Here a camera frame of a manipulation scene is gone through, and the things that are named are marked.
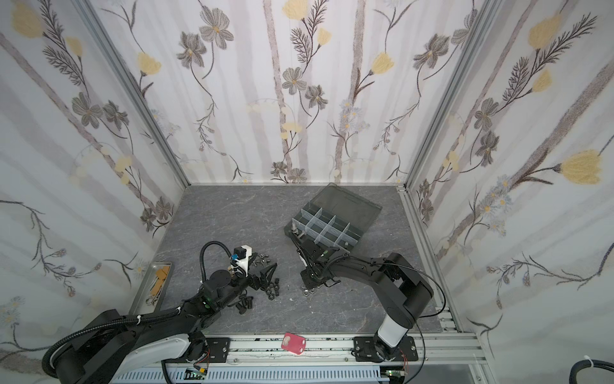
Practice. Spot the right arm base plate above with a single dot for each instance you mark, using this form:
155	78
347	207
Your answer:
373	350

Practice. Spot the pile of silver wing nuts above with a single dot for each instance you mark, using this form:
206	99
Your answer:
260	260

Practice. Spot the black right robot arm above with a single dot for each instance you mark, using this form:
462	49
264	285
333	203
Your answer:
403	291

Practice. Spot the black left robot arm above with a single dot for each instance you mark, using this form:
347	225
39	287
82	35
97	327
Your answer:
112	343

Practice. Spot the pink plastic card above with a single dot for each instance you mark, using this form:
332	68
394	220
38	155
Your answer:
293	343

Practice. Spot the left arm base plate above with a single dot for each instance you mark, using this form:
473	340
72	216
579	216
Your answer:
207	350

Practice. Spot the white ribbed cable duct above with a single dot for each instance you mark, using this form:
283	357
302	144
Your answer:
257	374

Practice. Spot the clear compartment organizer box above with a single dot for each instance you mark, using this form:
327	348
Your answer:
335	217

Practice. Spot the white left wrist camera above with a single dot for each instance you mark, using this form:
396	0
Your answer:
240	259

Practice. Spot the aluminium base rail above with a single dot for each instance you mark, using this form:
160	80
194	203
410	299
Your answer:
341	350

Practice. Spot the metal tray with tools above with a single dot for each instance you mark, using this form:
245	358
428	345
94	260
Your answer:
152	289

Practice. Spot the pile of black nuts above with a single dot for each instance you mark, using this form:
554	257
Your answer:
272	290

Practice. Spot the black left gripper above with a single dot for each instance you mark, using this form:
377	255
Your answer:
263	282

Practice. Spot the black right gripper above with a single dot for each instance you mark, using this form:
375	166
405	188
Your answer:
316	262

